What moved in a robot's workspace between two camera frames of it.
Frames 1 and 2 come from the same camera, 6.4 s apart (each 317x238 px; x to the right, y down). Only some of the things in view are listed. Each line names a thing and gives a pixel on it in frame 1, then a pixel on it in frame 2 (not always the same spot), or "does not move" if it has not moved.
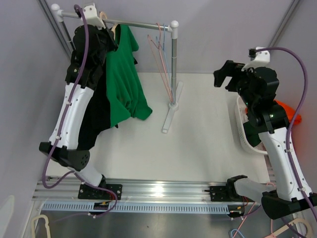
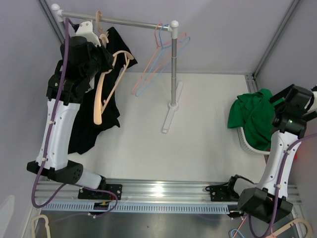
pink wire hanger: [161, 66] → [184, 35]
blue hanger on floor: [234, 229] does not move
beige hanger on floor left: [46, 224] does not move
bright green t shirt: [127, 96] → [254, 112]
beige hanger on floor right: [308, 225] does not move
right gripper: [229, 68] → [283, 93]
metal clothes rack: [176, 88] does not move
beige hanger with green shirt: [113, 29] → [98, 110]
